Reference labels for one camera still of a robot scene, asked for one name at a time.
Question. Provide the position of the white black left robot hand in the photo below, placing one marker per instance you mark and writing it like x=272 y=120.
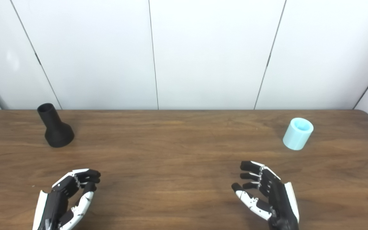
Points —
x=56 y=201

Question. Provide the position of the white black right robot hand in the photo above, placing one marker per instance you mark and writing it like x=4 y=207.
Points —
x=276 y=198

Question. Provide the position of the black flared nozzle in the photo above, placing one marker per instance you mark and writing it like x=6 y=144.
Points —
x=56 y=132

